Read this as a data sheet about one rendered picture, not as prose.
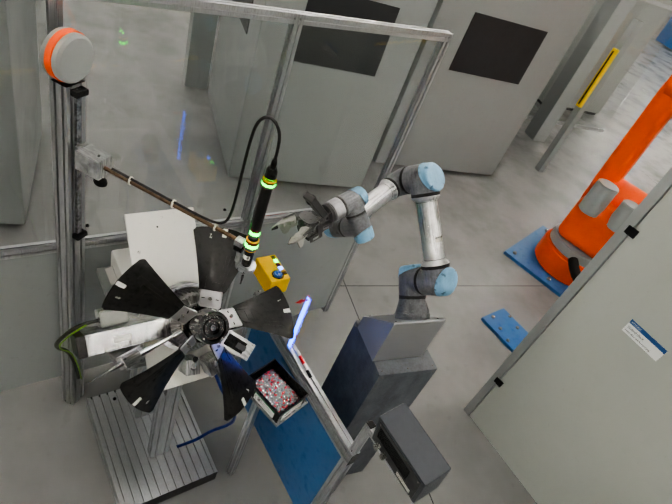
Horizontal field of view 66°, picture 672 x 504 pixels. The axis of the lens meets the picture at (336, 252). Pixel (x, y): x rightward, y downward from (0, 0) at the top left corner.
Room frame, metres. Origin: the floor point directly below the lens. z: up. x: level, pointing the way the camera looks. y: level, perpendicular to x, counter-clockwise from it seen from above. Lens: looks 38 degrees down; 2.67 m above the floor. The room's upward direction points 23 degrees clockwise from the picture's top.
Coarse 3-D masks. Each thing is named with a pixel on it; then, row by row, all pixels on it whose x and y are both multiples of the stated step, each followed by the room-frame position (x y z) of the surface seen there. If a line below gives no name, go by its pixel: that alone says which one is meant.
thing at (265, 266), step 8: (256, 264) 1.74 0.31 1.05; (264, 264) 1.73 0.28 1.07; (272, 264) 1.75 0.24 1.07; (280, 264) 1.77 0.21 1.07; (256, 272) 1.73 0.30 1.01; (264, 272) 1.69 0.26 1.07; (272, 272) 1.70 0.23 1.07; (264, 280) 1.68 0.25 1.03; (272, 280) 1.65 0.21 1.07; (280, 280) 1.68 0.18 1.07; (288, 280) 1.71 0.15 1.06; (264, 288) 1.66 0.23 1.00; (280, 288) 1.69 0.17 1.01
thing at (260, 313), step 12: (276, 288) 1.50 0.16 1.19; (252, 300) 1.39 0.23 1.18; (264, 300) 1.42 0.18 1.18; (240, 312) 1.31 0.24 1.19; (252, 312) 1.33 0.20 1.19; (264, 312) 1.36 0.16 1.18; (276, 312) 1.40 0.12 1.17; (288, 312) 1.43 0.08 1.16; (252, 324) 1.28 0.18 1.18; (264, 324) 1.32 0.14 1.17; (276, 324) 1.35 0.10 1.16; (288, 324) 1.39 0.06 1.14; (288, 336) 1.34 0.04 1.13
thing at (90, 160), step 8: (80, 144) 1.36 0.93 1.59; (80, 152) 1.33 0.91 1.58; (88, 152) 1.35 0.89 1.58; (96, 152) 1.36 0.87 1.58; (104, 152) 1.38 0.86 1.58; (80, 160) 1.32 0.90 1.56; (88, 160) 1.32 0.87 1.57; (96, 160) 1.32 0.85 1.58; (104, 160) 1.35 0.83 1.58; (80, 168) 1.32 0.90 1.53; (88, 168) 1.32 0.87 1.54; (96, 168) 1.31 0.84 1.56; (96, 176) 1.31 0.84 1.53
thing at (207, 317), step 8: (200, 312) 1.19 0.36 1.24; (208, 312) 1.18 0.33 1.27; (216, 312) 1.20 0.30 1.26; (192, 320) 1.17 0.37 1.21; (200, 320) 1.15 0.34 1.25; (208, 320) 1.17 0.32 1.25; (216, 320) 1.18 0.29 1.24; (224, 320) 1.20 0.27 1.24; (184, 328) 1.17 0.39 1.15; (192, 328) 1.14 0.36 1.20; (200, 328) 1.13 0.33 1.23; (208, 328) 1.16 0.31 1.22; (216, 328) 1.17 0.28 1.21; (224, 328) 1.19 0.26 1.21; (200, 336) 1.12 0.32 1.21; (208, 336) 1.14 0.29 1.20; (216, 336) 1.15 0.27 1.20; (224, 336) 1.17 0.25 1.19; (208, 344) 1.12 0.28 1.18
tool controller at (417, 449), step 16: (384, 416) 1.09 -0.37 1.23; (400, 416) 1.11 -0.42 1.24; (384, 432) 1.06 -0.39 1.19; (400, 432) 1.06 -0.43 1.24; (416, 432) 1.07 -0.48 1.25; (384, 448) 1.06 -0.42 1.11; (400, 448) 1.01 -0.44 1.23; (416, 448) 1.02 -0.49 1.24; (432, 448) 1.04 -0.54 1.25; (400, 464) 1.00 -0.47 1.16; (416, 464) 0.97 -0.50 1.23; (432, 464) 0.99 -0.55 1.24; (448, 464) 1.00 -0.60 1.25; (400, 480) 0.99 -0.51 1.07; (416, 480) 0.94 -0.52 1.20; (432, 480) 0.94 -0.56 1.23; (416, 496) 0.94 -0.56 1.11
